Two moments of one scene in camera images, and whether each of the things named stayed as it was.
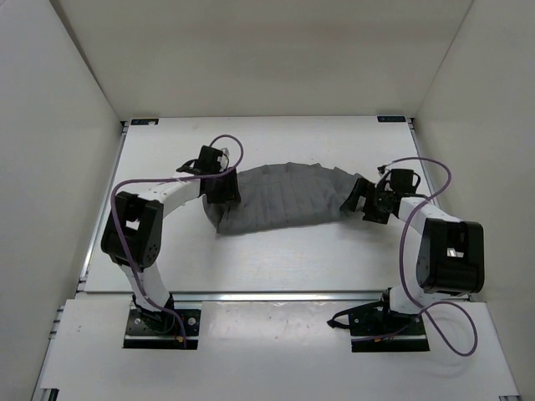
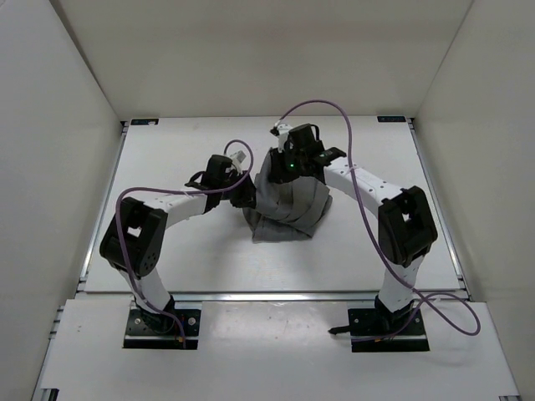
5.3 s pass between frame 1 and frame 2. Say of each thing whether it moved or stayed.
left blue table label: stayed
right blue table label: stayed
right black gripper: moved
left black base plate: stayed
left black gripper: moved
